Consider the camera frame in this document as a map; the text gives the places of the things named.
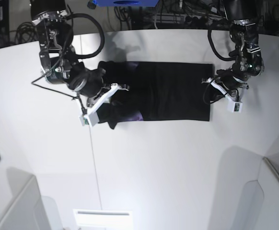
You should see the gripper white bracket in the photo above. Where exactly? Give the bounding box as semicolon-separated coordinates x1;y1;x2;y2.
67;68;130;117
202;69;248;103

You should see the black T-shirt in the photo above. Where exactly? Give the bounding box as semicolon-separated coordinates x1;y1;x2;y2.
97;61;214;129

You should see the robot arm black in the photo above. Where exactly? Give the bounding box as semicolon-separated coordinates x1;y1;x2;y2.
203;0;264;105
30;0;129;115

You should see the blue plastic box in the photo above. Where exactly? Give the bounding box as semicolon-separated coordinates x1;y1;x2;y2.
93;0;158;7

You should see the white panel lower right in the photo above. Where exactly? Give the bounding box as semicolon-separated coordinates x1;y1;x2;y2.
232;158;279;230

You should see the white tray bottom centre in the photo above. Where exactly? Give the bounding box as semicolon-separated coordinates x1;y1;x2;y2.
73;209;134;230

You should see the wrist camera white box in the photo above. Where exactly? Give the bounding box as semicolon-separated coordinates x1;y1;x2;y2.
227;100;243;113
79;113;99;127

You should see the coiled black cable on floor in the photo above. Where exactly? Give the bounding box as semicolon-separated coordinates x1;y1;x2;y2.
14;22;38;45

